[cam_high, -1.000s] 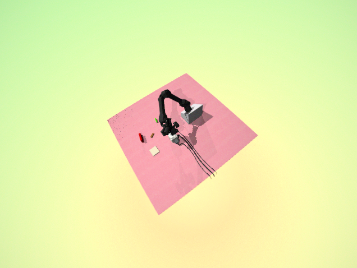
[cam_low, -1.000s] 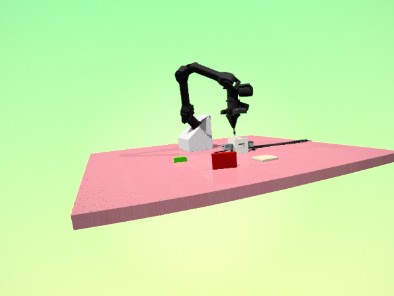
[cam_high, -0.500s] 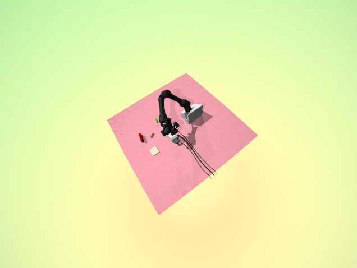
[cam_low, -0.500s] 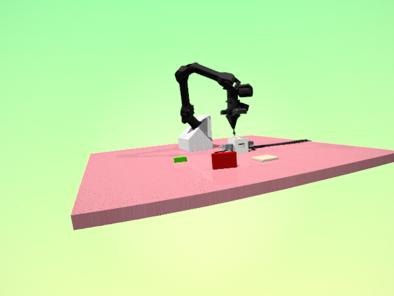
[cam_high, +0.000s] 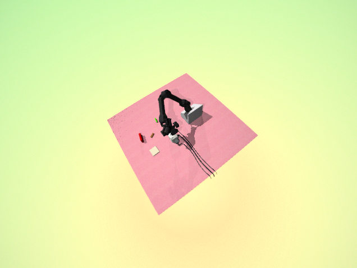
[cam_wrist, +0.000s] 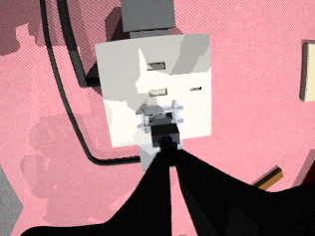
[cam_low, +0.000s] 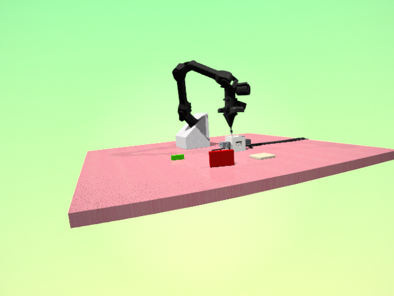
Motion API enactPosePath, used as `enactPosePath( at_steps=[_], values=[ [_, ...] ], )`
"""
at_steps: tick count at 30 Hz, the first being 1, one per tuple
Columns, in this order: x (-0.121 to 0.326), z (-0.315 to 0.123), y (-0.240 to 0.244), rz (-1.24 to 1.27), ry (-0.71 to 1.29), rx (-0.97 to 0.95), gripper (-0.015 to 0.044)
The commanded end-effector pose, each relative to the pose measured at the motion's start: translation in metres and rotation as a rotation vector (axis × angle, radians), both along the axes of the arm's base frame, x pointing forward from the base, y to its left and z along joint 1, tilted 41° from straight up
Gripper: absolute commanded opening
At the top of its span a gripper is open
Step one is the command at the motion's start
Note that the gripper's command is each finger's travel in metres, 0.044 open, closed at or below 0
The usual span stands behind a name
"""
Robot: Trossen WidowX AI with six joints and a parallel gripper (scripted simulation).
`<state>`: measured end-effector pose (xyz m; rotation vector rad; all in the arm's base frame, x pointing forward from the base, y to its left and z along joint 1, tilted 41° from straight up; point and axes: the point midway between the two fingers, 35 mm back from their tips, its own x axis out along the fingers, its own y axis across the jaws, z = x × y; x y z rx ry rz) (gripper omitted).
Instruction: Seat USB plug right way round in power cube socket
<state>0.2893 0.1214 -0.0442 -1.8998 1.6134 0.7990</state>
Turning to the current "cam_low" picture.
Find small green block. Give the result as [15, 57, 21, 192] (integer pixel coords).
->
[171, 154, 185, 160]

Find cream flat square slab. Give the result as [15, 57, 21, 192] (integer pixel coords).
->
[249, 153, 276, 160]

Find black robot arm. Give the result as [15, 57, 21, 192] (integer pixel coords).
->
[172, 60, 251, 128]

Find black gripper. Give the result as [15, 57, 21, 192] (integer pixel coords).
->
[217, 96, 245, 127]

